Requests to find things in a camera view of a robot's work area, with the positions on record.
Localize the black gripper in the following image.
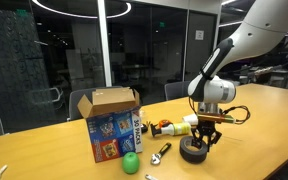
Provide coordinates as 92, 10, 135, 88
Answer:
191, 121, 222, 152

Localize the black tape roll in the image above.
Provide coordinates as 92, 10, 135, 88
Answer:
179, 136, 208, 164

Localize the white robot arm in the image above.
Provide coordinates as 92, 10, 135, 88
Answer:
188, 0, 288, 104

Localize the blue cardboard box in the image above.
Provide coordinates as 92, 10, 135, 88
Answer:
84, 87, 143, 163

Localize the white paper cup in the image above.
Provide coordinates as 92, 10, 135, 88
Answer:
182, 114, 198, 125

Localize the white spray bottle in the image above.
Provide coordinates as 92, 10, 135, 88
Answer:
150, 122, 191, 137

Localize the grey office chair right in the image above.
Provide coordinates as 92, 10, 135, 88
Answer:
164, 81, 189, 100

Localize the silver adjustable wrench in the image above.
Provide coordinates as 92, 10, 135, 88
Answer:
145, 174, 158, 180

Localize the green apple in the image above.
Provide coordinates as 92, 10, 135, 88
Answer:
122, 152, 140, 174

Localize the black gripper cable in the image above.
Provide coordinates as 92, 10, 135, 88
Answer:
221, 105, 251, 125

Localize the black yellow handled wrench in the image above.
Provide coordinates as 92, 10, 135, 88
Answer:
150, 142, 172, 165

